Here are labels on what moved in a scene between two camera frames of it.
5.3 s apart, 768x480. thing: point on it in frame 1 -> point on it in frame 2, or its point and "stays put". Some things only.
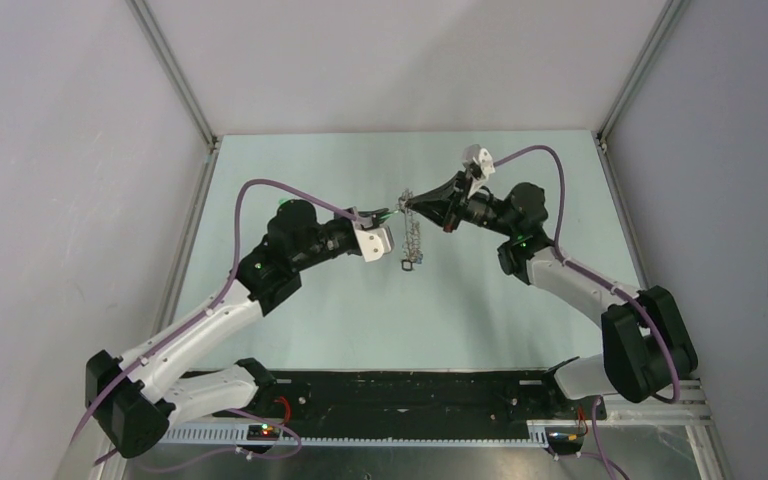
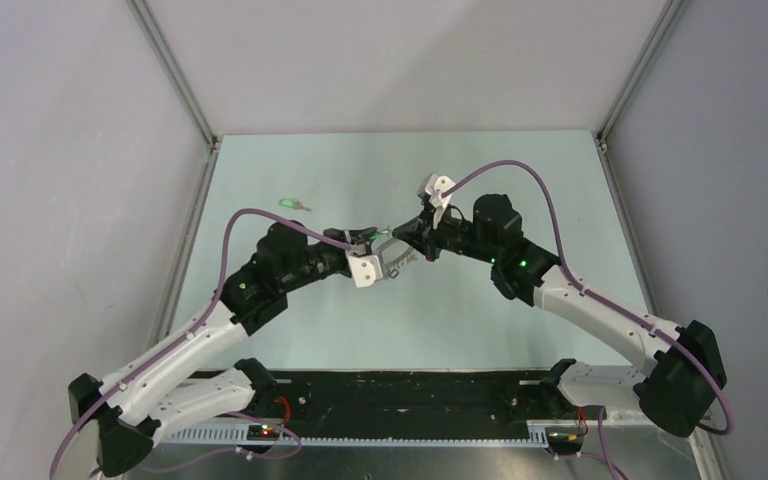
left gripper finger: [374, 213] -> [363, 234]
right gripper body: [479, 208] -> [453, 234]
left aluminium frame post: [181, 81] stays put
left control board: [262, 432] stays put
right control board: [565, 436] stays put
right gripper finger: [441, 208] -> [418, 237]
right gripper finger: [446, 192] -> [414, 228]
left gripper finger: [377, 219] -> [366, 242]
